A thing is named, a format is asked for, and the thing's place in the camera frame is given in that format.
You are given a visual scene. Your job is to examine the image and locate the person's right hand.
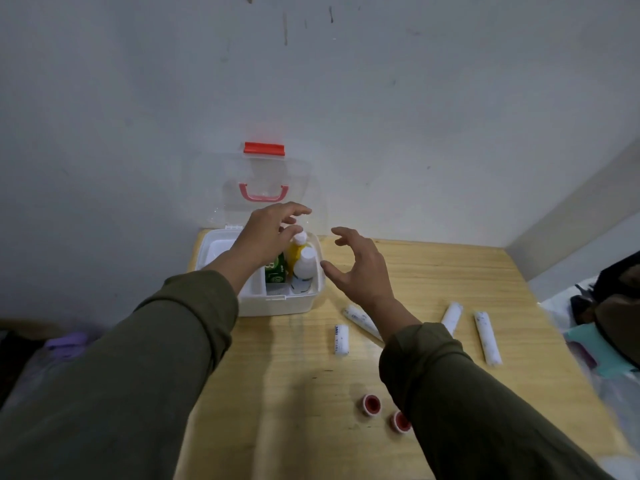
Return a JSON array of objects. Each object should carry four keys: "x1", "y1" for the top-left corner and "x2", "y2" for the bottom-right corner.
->
[{"x1": 319, "y1": 226, "x2": 396, "y2": 315}]

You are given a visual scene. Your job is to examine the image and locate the person's left hand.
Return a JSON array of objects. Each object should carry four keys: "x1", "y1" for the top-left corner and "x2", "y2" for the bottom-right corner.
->
[{"x1": 229, "y1": 202, "x2": 313, "y2": 275}]

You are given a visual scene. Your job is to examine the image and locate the yellow liquid bottle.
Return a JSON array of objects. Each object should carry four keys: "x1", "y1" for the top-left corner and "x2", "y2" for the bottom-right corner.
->
[{"x1": 285, "y1": 230, "x2": 310, "y2": 275}]

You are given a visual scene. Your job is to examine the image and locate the green medicine box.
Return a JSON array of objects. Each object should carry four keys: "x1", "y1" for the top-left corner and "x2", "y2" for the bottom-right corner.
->
[{"x1": 265, "y1": 253, "x2": 289, "y2": 285}]

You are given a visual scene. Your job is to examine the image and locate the long blue print bandage roll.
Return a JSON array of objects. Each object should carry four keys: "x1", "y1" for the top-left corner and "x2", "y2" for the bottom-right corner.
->
[{"x1": 342, "y1": 304, "x2": 383, "y2": 343}]

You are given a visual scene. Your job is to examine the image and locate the white plastic bottle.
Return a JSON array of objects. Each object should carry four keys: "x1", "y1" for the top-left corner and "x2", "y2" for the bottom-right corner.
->
[{"x1": 291, "y1": 247, "x2": 319, "y2": 295}]

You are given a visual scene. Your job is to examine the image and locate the white first aid box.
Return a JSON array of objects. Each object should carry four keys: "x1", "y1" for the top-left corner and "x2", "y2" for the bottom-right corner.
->
[{"x1": 187, "y1": 141, "x2": 326, "y2": 318}]

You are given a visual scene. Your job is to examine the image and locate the speckled white gauze roll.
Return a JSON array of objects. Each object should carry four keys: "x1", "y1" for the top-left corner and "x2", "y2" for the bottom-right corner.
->
[
  {"x1": 473, "y1": 310, "x2": 503, "y2": 368},
  {"x1": 441, "y1": 302, "x2": 465, "y2": 338}
]

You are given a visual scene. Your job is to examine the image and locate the person's left forearm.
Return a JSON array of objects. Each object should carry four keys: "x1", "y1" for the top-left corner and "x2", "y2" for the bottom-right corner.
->
[{"x1": 0, "y1": 254, "x2": 266, "y2": 480}]

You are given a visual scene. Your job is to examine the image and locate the person's right forearm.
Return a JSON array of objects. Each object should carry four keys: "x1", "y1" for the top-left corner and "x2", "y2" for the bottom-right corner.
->
[{"x1": 367, "y1": 294, "x2": 616, "y2": 480}]

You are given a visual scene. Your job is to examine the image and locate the wooden table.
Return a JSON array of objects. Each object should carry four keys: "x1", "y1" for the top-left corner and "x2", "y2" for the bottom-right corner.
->
[{"x1": 172, "y1": 229, "x2": 633, "y2": 480}]

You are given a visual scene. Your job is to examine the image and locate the teal plastic stool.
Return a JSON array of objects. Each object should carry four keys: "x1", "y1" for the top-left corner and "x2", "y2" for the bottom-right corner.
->
[{"x1": 563, "y1": 323, "x2": 639, "y2": 379}]

